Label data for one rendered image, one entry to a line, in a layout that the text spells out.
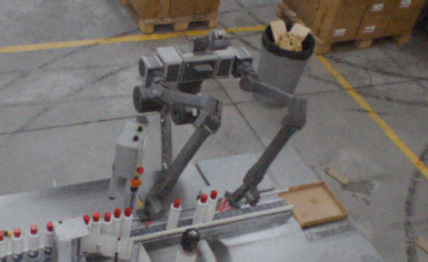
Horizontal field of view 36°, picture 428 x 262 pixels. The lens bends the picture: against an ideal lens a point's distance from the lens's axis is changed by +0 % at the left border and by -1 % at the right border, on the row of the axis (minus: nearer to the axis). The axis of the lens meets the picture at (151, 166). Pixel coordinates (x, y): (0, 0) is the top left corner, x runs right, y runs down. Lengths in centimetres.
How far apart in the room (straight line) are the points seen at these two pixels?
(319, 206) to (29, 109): 259
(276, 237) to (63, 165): 195
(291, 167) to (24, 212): 157
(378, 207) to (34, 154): 262
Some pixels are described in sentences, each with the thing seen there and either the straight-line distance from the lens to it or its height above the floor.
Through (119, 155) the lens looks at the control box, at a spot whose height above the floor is 141.
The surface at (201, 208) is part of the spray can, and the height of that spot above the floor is 102.
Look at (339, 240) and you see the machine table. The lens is 359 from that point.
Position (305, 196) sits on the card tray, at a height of 83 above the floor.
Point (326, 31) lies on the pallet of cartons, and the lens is 659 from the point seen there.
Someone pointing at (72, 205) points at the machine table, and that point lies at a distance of 339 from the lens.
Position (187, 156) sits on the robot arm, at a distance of 287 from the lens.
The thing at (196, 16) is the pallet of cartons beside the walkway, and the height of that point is 14.
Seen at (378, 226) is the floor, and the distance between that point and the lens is 503.
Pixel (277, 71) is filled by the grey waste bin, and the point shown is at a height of 38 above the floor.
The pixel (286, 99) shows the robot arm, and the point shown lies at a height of 155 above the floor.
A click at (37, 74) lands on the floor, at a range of 570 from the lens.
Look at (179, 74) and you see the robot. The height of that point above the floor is 144.
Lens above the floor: 329
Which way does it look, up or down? 42 degrees down
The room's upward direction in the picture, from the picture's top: 10 degrees clockwise
